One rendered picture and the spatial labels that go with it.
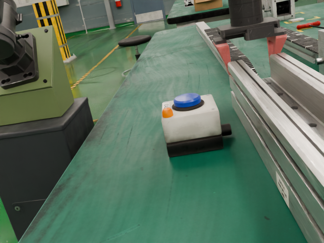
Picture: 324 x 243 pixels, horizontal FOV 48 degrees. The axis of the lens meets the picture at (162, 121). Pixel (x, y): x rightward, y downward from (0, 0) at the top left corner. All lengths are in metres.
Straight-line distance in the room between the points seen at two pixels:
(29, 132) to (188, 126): 0.41
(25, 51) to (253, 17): 0.46
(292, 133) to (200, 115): 0.18
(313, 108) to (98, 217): 0.29
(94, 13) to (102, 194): 11.56
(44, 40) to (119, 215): 0.55
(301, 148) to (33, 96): 0.63
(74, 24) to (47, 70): 11.37
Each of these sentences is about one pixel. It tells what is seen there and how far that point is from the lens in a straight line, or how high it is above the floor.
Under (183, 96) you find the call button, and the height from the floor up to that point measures 0.85.
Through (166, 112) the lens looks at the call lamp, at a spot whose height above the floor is 0.85.
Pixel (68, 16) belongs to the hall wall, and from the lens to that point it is 12.22.
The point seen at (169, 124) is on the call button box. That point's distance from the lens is 0.49.
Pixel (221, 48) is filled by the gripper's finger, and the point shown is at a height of 0.89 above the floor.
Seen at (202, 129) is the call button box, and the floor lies 0.82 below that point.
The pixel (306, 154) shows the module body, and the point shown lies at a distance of 0.31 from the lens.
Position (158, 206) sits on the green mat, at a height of 0.78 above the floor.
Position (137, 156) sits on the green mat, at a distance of 0.54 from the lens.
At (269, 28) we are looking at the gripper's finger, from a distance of 0.67.
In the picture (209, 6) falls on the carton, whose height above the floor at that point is 0.80.
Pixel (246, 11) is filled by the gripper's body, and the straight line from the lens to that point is 0.66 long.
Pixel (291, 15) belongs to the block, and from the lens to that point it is 1.64.
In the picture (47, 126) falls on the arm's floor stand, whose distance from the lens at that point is 0.79.
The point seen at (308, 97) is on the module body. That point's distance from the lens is 0.50.
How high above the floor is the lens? 1.01
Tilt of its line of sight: 21 degrees down
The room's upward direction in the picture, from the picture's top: 11 degrees counter-clockwise
